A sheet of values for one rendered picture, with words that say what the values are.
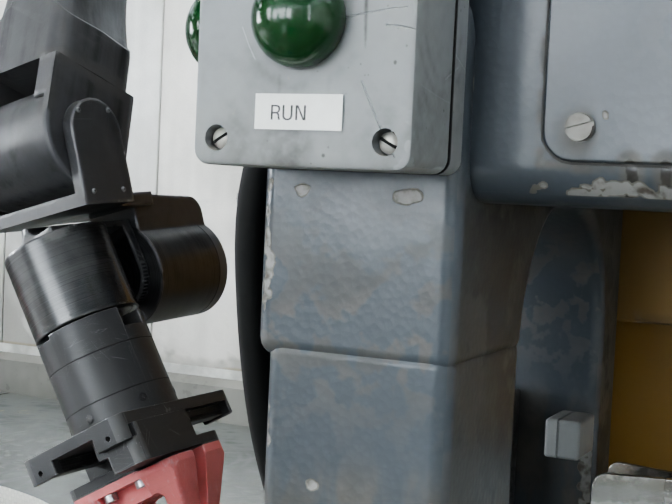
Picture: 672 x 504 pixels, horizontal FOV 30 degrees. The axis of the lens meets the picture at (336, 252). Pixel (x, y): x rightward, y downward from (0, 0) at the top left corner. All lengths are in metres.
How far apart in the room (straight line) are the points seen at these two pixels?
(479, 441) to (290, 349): 0.07
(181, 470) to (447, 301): 0.25
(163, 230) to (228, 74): 0.32
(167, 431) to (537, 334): 0.19
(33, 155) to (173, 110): 5.98
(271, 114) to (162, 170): 6.27
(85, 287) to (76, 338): 0.03
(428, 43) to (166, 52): 6.32
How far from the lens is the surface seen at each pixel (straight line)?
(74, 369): 0.65
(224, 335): 6.48
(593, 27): 0.41
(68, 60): 0.67
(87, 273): 0.65
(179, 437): 0.64
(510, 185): 0.42
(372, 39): 0.38
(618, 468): 0.60
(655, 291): 0.65
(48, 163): 0.65
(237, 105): 0.40
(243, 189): 0.46
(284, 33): 0.37
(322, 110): 0.38
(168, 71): 6.67
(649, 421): 0.71
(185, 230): 0.72
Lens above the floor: 1.23
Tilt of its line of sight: 3 degrees down
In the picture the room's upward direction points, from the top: 3 degrees clockwise
